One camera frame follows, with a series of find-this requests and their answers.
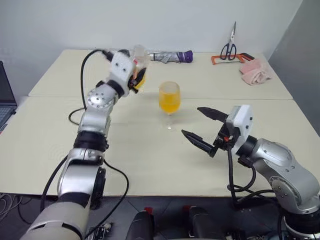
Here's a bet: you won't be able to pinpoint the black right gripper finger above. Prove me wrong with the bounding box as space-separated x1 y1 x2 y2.
181 129 219 158
196 106 230 123

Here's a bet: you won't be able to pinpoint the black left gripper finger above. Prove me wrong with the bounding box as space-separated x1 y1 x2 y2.
135 67 149 87

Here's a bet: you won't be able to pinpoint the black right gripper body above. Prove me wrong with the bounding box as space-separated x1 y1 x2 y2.
212 115 237 152

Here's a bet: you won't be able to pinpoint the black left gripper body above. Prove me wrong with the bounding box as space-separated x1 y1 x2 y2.
128 73 139 94

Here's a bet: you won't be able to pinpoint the orange drink bottle white cap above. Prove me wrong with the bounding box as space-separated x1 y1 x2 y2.
131 44 151 91

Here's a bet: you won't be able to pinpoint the clear wine glass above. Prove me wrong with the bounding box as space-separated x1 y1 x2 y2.
158 80 182 132

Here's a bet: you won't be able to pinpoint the folded grey purple umbrella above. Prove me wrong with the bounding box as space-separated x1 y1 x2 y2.
146 49 194 64

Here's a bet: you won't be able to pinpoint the pink cloth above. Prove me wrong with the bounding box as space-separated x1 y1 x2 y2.
239 57 273 87

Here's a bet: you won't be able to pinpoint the dark rounded shape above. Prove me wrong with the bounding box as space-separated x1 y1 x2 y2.
125 206 156 240
183 205 219 240

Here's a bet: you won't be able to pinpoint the dark laptop computer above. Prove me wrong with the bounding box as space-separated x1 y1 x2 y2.
0 60 18 134

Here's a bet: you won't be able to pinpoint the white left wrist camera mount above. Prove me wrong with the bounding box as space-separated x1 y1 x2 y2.
108 51 137 97

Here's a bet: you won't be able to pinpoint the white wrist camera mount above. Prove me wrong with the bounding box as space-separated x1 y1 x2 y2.
108 51 137 97
225 104 254 156

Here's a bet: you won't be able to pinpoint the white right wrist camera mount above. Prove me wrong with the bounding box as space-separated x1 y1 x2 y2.
225 104 254 156

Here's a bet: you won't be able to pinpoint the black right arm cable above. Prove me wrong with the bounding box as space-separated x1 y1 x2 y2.
226 147 276 209

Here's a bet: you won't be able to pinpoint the orange frame hacksaw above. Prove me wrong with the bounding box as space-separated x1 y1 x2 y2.
210 52 256 66

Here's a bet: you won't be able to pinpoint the black handled scissors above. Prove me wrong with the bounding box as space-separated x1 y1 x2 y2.
219 21 238 61

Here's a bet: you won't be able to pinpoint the loose floor cables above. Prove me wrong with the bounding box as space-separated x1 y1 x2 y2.
0 192 35 224

